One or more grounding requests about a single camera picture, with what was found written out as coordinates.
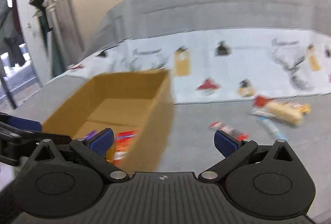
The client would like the purple Alpenliebe candy bar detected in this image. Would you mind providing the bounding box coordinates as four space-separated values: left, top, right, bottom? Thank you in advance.
84 130 97 140

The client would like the red Nescafe coffee stick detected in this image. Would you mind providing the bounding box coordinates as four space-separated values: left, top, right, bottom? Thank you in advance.
209 122 248 141

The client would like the large red snack packet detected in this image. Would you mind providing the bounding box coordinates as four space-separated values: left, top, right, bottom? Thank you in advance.
112 131 136 166

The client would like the light blue stick packet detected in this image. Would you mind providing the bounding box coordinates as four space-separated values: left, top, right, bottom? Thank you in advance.
257 116 288 140

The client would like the brown cardboard box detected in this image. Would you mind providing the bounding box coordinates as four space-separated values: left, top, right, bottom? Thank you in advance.
43 69 174 174

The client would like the beige wafer snack packet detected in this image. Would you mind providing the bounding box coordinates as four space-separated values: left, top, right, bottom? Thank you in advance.
250 96 311 126

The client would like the printed white sofa cover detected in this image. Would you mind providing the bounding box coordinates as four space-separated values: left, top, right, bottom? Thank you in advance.
67 28 330 104

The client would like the grey curtain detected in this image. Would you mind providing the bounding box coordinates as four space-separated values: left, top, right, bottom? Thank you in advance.
29 0 85 78

